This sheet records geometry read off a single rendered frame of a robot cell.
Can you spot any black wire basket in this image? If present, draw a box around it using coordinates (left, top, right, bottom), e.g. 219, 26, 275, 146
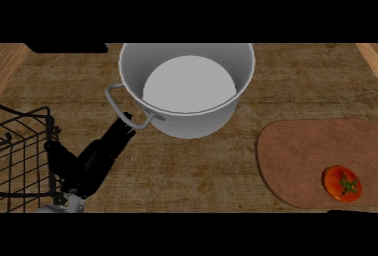
0, 104, 65, 214

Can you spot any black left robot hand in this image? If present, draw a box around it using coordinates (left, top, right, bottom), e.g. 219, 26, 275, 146
43, 111, 137, 200

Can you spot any brown cutting board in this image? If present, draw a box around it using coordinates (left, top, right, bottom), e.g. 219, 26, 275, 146
255, 118, 378, 210

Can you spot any red tomato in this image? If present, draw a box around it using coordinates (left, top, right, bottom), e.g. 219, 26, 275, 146
322, 165, 363, 204

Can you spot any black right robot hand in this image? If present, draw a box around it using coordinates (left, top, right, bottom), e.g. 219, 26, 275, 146
326, 209, 375, 214

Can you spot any black appliance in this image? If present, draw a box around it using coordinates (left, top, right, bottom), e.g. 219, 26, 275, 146
25, 43, 109, 54

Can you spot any grey metal pot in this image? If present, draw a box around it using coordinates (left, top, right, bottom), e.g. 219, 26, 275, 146
103, 43, 255, 140

